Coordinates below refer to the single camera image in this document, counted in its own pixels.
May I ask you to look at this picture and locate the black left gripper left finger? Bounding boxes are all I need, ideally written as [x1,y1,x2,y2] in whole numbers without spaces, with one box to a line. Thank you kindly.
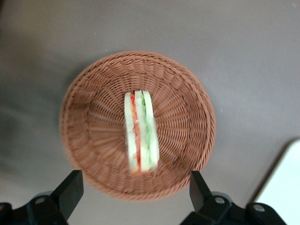
[11,170,84,225]

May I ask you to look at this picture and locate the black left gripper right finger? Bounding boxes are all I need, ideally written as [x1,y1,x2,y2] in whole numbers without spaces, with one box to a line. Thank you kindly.
[182,171,287,225]

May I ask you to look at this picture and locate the triangle sandwich with filling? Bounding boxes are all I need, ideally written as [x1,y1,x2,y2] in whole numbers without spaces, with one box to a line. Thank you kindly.
[124,89,160,174]

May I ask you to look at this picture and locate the cream plastic tray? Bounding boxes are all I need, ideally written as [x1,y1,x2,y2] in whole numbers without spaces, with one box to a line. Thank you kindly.
[254,138,300,225]

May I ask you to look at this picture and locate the brown round wicker basket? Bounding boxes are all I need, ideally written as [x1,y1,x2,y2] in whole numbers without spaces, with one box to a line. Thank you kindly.
[59,51,217,202]

